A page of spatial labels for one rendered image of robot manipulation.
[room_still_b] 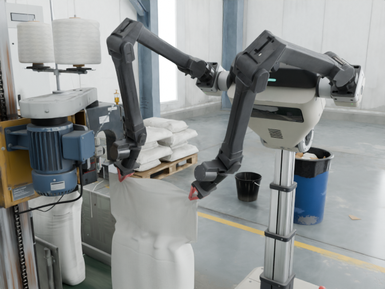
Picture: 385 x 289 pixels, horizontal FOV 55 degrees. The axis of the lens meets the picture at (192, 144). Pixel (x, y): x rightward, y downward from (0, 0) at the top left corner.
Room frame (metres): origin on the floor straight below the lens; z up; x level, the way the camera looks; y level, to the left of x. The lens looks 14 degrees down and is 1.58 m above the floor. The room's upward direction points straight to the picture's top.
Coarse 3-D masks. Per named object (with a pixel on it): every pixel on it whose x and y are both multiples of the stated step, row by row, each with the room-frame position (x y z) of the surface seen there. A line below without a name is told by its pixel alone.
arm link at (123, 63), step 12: (108, 36) 1.36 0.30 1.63; (108, 48) 1.36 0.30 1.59; (132, 48) 1.31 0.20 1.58; (120, 60) 1.31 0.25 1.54; (132, 60) 1.32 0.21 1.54; (120, 72) 1.34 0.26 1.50; (132, 72) 1.37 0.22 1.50; (120, 84) 1.37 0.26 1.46; (132, 84) 1.38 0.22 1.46; (132, 96) 1.39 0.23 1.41; (132, 108) 1.41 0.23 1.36; (132, 120) 1.42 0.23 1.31; (132, 132) 1.44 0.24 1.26; (144, 132) 1.47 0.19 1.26
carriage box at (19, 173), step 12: (12, 120) 1.29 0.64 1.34; (24, 120) 1.33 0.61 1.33; (72, 120) 1.49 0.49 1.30; (0, 132) 1.25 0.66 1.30; (0, 144) 1.24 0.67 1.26; (0, 156) 1.24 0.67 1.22; (12, 156) 1.28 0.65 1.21; (24, 156) 1.31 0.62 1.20; (0, 168) 1.23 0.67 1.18; (12, 168) 1.27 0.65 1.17; (24, 168) 1.31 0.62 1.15; (0, 180) 1.24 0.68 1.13; (12, 180) 1.27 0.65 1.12; (24, 180) 1.31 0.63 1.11; (0, 192) 1.25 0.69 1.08; (12, 192) 1.26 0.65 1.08; (36, 192) 1.34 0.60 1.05; (0, 204) 1.25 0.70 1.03; (12, 204) 1.26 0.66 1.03
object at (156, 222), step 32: (128, 192) 1.51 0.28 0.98; (160, 192) 1.37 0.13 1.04; (128, 224) 1.49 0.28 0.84; (160, 224) 1.37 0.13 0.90; (192, 224) 1.33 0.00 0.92; (128, 256) 1.42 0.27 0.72; (160, 256) 1.32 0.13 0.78; (192, 256) 1.38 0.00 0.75; (128, 288) 1.41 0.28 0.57; (160, 288) 1.31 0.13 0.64; (192, 288) 1.37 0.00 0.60
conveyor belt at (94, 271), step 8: (88, 256) 1.99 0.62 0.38; (88, 264) 1.90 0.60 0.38; (96, 264) 1.90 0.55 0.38; (104, 264) 1.90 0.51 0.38; (88, 272) 1.82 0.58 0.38; (96, 272) 1.82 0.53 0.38; (104, 272) 1.82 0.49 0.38; (88, 280) 1.75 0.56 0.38; (96, 280) 1.75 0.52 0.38; (104, 280) 1.75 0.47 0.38; (64, 288) 1.68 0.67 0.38; (72, 288) 1.68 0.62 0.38; (80, 288) 1.68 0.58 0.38; (88, 288) 1.68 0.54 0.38; (96, 288) 1.68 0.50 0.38; (104, 288) 1.68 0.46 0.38
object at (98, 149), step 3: (96, 138) 1.52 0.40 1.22; (99, 138) 1.53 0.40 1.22; (96, 141) 1.52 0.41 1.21; (99, 141) 1.53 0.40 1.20; (96, 144) 1.52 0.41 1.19; (99, 144) 1.52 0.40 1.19; (96, 147) 1.51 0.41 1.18; (99, 147) 1.52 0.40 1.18; (102, 147) 1.53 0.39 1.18; (96, 150) 1.51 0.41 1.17; (99, 150) 1.52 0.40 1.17; (102, 150) 1.53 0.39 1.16; (96, 153) 1.51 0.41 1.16; (99, 153) 1.52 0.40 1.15; (102, 153) 1.53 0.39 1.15; (93, 156) 1.52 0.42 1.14; (96, 156) 1.52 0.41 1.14; (99, 156) 1.52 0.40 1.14; (99, 171) 1.53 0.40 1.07
